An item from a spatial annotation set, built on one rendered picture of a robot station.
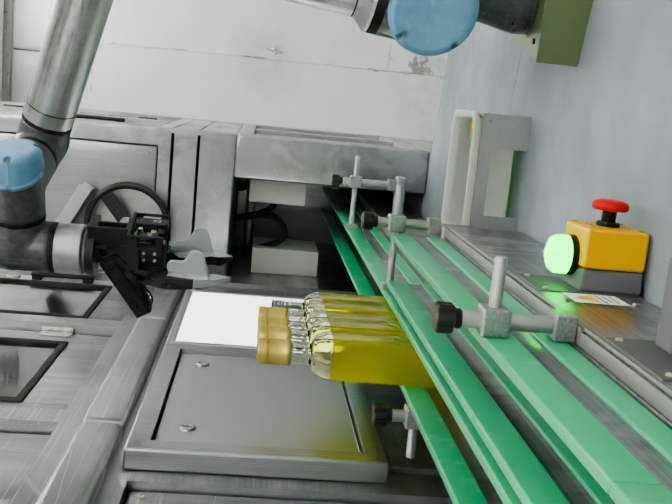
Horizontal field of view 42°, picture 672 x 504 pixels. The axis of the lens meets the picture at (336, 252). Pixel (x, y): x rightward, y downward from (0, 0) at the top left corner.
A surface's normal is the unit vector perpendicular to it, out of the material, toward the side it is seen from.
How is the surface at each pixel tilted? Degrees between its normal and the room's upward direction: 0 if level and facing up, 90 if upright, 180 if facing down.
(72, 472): 90
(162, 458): 90
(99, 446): 90
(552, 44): 90
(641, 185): 0
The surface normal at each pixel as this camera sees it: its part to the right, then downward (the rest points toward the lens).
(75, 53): 0.36, 0.59
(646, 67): -0.99, -0.08
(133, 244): 0.04, 0.51
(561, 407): 0.10, -0.98
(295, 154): 0.08, 0.18
